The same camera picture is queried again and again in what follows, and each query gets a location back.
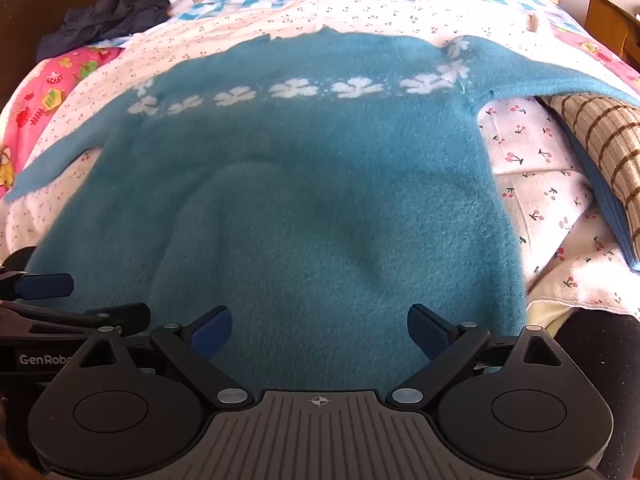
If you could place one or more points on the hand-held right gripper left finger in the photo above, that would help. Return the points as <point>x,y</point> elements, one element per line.
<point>212,327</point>

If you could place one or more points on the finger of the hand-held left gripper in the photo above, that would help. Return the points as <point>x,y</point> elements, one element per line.
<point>47,285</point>
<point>75,316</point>

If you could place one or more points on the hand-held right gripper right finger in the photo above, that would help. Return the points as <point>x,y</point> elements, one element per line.
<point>424,327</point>

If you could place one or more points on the blue sweater with white flowers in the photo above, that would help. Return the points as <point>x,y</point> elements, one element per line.
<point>300,185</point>

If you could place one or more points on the white cherry print sheet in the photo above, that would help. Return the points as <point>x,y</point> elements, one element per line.
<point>530,195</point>

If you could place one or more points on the dark cloth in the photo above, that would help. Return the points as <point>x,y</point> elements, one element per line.
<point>595,355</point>

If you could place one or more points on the beige brown striped sweater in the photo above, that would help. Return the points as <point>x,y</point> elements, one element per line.
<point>605,135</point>

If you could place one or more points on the dark navy garment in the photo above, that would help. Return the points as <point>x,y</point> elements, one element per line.
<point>100,20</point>

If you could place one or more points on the dark wooden headboard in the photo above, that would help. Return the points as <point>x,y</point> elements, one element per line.
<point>30,10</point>

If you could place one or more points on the small beige peg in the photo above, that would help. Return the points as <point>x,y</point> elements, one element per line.
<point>533,22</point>

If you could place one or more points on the wooden cabinet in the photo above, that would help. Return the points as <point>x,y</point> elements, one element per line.
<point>612,25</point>

